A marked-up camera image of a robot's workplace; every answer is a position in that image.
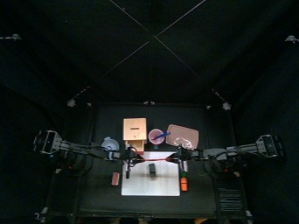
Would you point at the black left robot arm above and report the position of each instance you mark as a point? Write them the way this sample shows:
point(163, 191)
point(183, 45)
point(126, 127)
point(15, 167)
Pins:
point(58, 143)

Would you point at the thin red toy knife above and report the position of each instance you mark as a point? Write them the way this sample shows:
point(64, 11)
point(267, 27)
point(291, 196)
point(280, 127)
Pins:
point(154, 160)

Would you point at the dark green sushi piece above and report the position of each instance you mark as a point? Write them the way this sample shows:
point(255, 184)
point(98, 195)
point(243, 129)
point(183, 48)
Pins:
point(151, 172)
point(151, 165)
point(151, 168)

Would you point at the orange toy carrot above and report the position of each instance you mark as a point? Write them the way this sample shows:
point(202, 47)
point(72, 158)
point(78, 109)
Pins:
point(184, 184)

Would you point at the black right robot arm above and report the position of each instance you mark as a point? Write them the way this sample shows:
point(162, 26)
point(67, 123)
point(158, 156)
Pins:
point(248, 148)

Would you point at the pink rectangular block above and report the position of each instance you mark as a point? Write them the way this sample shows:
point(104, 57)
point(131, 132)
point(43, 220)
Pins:
point(115, 178)

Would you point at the light blue plastic cup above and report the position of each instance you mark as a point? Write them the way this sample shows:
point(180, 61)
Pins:
point(110, 143)

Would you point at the blue tape patch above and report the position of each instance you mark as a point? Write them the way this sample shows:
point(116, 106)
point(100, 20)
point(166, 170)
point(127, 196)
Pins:
point(155, 147)

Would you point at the blue toy spoon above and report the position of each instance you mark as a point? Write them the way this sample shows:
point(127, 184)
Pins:
point(162, 135)

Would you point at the pink toy bowl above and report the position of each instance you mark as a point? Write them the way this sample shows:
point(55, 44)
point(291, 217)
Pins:
point(155, 140)

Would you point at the wooden box with red base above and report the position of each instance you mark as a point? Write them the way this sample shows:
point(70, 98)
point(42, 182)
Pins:
point(135, 128)

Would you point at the silver frame clamp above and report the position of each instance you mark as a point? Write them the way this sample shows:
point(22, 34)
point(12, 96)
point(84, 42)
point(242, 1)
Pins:
point(226, 106)
point(71, 102)

